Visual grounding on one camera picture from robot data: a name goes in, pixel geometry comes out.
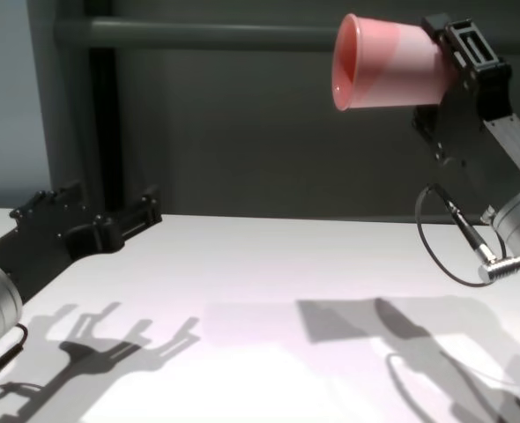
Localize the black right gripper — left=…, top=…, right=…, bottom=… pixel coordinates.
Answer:
left=411, top=12, right=520, bottom=209

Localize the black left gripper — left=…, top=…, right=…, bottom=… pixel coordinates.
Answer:
left=0, top=179, right=164, bottom=306

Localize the pink plastic cup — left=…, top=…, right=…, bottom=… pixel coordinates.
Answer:
left=331, top=12, right=458, bottom=113

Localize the dark grey backdrop panel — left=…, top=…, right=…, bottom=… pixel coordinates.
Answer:
left=114, top=0, right=520, bottom=220

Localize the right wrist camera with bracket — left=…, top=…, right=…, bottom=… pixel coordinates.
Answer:
left=482, top=111, right=520, bottom=182

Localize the thin grey horizontal rail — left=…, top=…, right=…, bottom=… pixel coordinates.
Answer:
left=160, top=211, right=490, bottom=226

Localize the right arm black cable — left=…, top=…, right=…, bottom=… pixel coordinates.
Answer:
left=413, top=182, right=520, bottom=288

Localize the thick grey horizontal rail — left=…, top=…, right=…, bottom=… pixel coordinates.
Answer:
left=55, top=16, right=345, bottom=51

